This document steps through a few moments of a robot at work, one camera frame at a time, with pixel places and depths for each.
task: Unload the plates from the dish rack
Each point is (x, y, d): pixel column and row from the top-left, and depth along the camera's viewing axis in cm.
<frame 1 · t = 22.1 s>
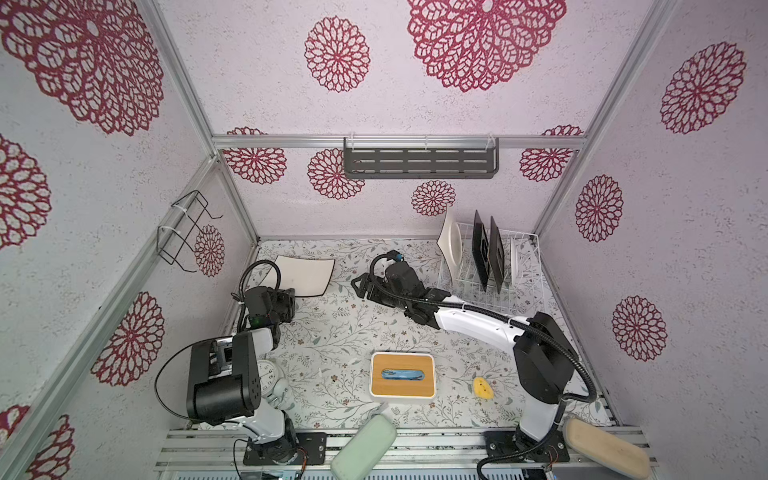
left hand: (295, 290, 94), fingers closed
right hand: (359, 280, 82), fingers open
white square plate black rim: (450, 242, 97), point 18 cm above the table
white square plate: (307, 269, 111), point 2 cm above the table
white wooden tissue box: (403, 375, 85), point 3 cm above the table
yellow sponge piece: (483, 389, 83), point 2 cm above the table
white alarm clock: (274, 385, 81), point 5 cm above the table

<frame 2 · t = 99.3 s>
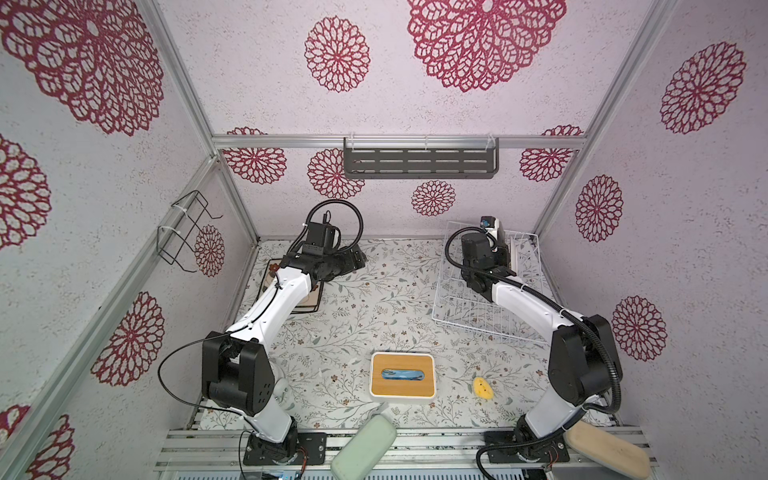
left hand: (355, 266, 86), fingers open
right hand: (503, 242, 85), fingers closed
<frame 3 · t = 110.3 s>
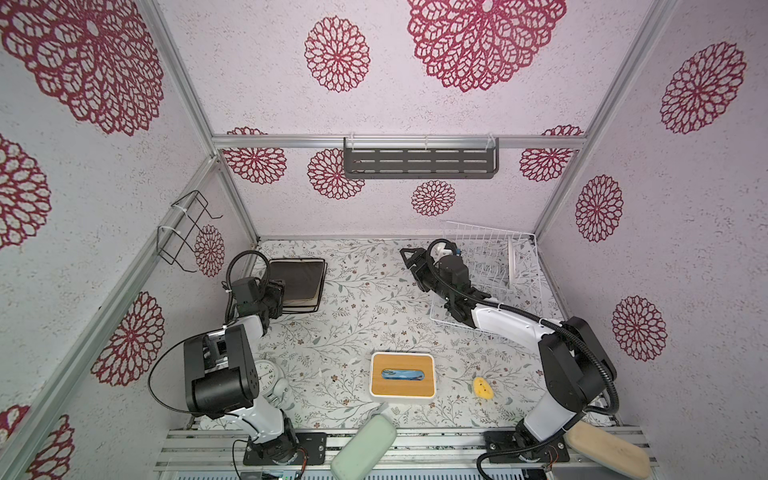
left hand: (285, 289, 95), fingers open
right hand: (404, 252, 84), fingers open
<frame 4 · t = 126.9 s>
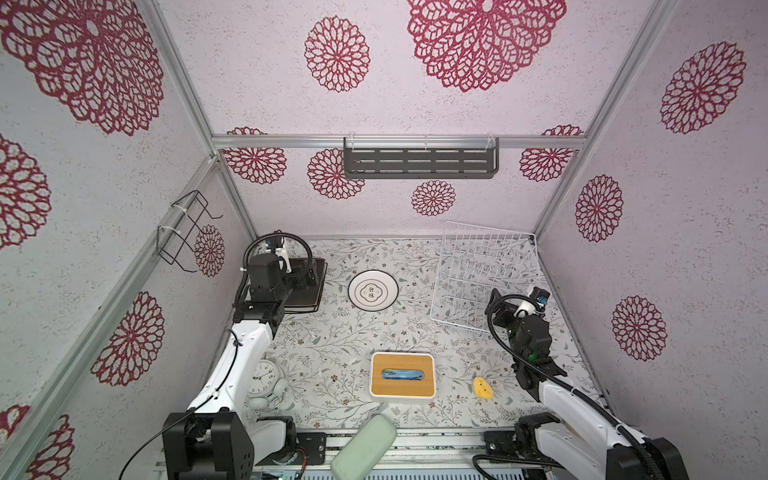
left hand: (298, 267, 82), fingers open
right hand: (510, 292, 82), fingers open
small white round plate: (373, 290, 107), on the table
